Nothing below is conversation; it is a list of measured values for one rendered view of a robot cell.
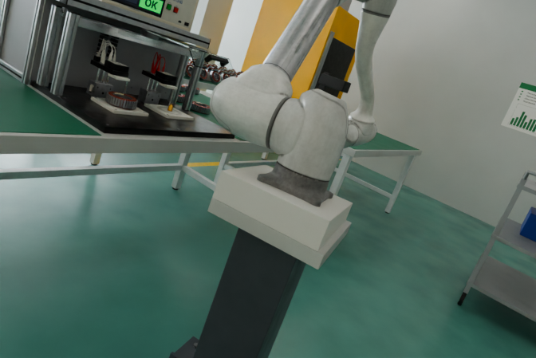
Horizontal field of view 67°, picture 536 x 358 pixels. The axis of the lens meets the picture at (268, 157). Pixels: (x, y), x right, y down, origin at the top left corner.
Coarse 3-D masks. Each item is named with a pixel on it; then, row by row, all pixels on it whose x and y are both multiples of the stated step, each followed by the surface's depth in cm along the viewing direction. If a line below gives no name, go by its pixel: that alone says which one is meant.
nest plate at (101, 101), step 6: (96, 102) 146; (102, 102) 145; (108, 108) 142; (114, 108) 142; (120, 108) 145; (138, 108) 154; (126, 114) 145; (132, 114) 147; (138, 114) 149; (144, 114) 151
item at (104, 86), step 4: (92, 80) 155; (88, 84) 155; (92, 84) 154; (96, 84) 152; (100, 84) 154; (104, 84) 156; (108, 84) 159; (88, 88) 155; (96, 88) 153; (100, 88) 154; (104, 88) 156; (108, 88) 157; (88, 92) 155; (92, 92) 154; (96, 92) 154; (100, 92) 155; (104, 92) 157; (96, 96) 154; (100, 96) 156; (104, 96) 157
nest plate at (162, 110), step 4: (144, 104) 168; (148, 104) 167; (152, 104) 170; (156, 104) 173; (152, 108) 165; (156, 108) 165; (160, 108) 168; (164, 108) 170; (172, 108) 176; (160, 112) 162; (164, 112) 163; (168, 112) 166; (172, 112) 168; (176, 112) 171; (180, 112) 174; (164, 116) 161; (168, 116) 161; (172, 116) 163; (176, 116) 164; (180, 116) 166; (184, 116) 169; (188, 116) 171
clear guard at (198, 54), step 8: (152, 32) 165; (176, 40) 170; (192, 48) 153; (200, 48) 175; (192, 56) 151; (200, 56) 155; (200, 64) 153; (208, 64) 157; (216, 64) 162; (224, 72) 164; (232, 72) 169
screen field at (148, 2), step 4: (140, 0) 154; (144, 0) 155; (148, 0) 156; (152, 0) 158; (156, 0) 159; (140, 4) 154; (144, 4) 156; (148, 4) 157; (152, 4) 158; (156, 4) 160; (160, 4) 161; (144, 8) 156; (148, 8) 158; (152, 8) 159; (156, 8) 160; (160, 8) 162; (156, 12) 161
